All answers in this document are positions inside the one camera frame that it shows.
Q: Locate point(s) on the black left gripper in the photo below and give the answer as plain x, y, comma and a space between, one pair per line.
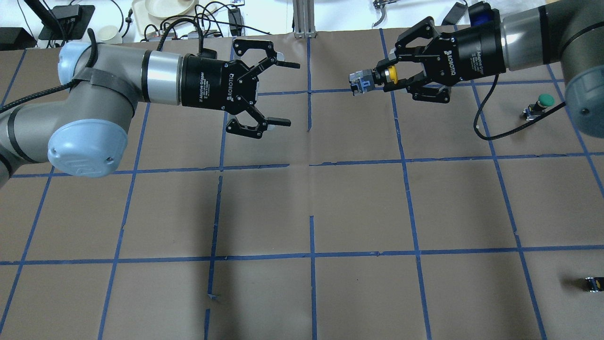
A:
207, 82

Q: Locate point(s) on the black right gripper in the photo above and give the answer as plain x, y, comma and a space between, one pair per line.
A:
474, 50

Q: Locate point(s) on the yellow push button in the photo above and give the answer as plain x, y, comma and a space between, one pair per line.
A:
366, 80

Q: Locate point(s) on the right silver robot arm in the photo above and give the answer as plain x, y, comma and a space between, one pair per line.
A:
567, 31

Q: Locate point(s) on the green push button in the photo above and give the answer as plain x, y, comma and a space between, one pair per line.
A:
538, 109

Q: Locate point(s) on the beige tray with plates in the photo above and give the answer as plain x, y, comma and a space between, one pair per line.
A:
154, 11

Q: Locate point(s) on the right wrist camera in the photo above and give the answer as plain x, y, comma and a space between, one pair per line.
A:
482, 13

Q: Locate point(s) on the aluminium frame post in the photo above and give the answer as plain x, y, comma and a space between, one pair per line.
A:
304, 19

